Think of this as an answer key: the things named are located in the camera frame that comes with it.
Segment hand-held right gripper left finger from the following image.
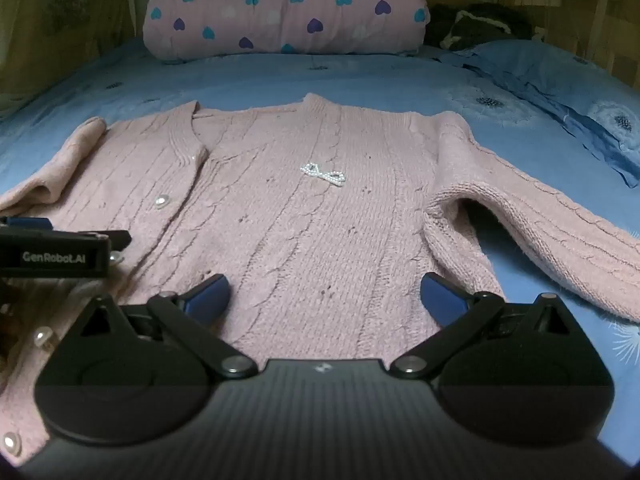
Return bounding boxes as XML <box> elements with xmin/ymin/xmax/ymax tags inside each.
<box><xmin>80</xmin><ymin>274</ymin><xmax>259</xmax><ymax>380</ymax></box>

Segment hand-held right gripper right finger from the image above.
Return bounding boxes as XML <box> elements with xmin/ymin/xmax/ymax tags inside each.
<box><xmin>389</xmin><ymin>272</ymin><xmax>577</xmax><ymax>381</ymax></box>

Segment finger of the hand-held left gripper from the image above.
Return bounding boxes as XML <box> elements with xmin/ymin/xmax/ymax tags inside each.
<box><xmin>0</xmin><ymin>216</ymin><xmax>54</xmax><ymax>231</ymax></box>
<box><xmin>52</xmin><ymin>229</ymin><xmax>133</xmax><ymax>252</ymax></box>

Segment pink knit cardigan sweater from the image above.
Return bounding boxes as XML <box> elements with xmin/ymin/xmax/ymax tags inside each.
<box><xmin>0</xmin><ymin>92</ymin><xmax>640</xmax><ymax>461</ymax></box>

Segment blue floral bedsheet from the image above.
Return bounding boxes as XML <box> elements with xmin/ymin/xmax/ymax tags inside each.
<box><xmin>0</xmin><ymin>35</ymin><xmax>640</xmax><ymax>466</ymax></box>

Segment sheer mosquito net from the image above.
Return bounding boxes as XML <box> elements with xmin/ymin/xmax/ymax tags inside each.
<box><xmin>0</xmin><ymin>0</ymin><xmax>137</xmax><ymax>121</ymax></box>

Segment dark clothing pile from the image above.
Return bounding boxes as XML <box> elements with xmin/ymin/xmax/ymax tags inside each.
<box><xmin>427</xmin><ymin>2</ymin><xmax>534</xmax><ymax>52</ymax></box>

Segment pink heart-patterned pillow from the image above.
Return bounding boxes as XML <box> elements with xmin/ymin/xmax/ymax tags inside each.
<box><xmin>142</xmin><ymin>0</ymin><xmax>432</xmax><ymax>63</ymax></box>

